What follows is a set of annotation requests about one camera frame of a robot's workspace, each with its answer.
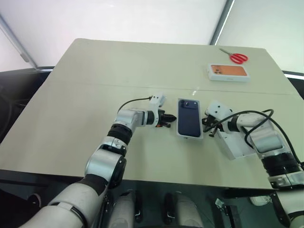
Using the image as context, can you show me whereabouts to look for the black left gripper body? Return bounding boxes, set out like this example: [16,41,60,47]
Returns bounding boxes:
[156,109,172,129]

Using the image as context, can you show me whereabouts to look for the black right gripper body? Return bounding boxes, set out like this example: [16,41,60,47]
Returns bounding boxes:
[206,114,223,131]

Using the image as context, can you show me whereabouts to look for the dark blue smartphone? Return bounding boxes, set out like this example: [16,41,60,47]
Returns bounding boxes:
[178,99,202,137]

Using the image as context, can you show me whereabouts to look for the white phone box lid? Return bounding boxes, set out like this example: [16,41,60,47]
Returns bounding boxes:
[216,129,258,160]

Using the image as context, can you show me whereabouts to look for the white box with orange phone print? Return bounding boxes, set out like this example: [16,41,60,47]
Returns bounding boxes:
[205,63,251,83]

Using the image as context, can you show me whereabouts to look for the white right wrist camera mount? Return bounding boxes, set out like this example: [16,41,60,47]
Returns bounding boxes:
[205,100,234,124]

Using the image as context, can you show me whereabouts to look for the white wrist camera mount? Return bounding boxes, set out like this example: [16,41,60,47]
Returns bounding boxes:
[205,100,234,124]
[149,93,167,128]

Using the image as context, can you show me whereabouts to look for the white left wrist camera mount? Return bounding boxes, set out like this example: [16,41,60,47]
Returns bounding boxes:
[149,93,167,128]

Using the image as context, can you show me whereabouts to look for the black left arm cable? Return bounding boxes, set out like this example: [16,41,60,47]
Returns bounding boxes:
[117,95,153,114]

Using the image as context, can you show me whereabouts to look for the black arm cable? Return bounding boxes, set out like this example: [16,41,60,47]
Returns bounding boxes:
[117,95,153,114]
[215,109,304,167]

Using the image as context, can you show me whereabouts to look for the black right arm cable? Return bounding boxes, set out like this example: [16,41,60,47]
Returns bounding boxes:
[215,109,304,167]

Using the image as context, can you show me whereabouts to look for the red handled scissors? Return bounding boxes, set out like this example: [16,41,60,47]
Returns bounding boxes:
[218,48,249,64]

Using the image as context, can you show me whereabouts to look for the grey window frame bar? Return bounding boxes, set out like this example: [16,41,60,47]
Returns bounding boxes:
[208,0,236,46]
[0,13,40,70]

